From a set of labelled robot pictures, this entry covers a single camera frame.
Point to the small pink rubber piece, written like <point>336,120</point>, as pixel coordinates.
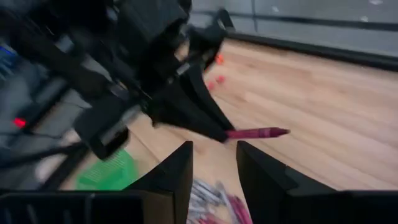
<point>211,85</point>
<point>220,78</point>

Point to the green plastic basket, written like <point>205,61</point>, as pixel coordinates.
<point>109,174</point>

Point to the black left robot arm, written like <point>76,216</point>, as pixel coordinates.
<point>140,25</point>

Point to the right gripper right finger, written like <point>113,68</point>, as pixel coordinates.
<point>295,205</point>

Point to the small orange rubber piece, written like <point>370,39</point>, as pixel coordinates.
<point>219,59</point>

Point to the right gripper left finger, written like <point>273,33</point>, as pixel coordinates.
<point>140,205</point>

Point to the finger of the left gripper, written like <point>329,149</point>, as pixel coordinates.
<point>208,99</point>
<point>183,115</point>

